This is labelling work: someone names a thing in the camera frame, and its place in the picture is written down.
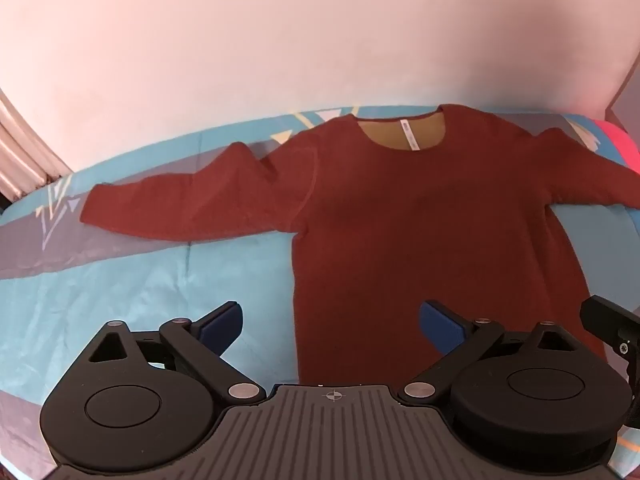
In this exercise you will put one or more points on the beige curtain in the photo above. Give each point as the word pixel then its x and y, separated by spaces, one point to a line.
pixel 20 150

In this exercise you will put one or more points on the blue grey patterned bed sheet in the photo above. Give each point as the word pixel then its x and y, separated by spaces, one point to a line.
pixel 125 285

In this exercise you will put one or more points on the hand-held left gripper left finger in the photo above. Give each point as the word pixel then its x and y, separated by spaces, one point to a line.
pixel 220 327

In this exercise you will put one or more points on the pink pillow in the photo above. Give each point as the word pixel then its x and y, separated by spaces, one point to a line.
pixel 625 142

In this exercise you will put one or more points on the dark red long-sleeve sweater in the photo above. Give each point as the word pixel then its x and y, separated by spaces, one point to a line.
pixel 400 210

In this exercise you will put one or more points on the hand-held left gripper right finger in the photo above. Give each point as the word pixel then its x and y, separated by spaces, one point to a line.
pixel 440 327

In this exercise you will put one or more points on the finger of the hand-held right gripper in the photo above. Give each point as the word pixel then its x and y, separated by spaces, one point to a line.
pixel 607 322

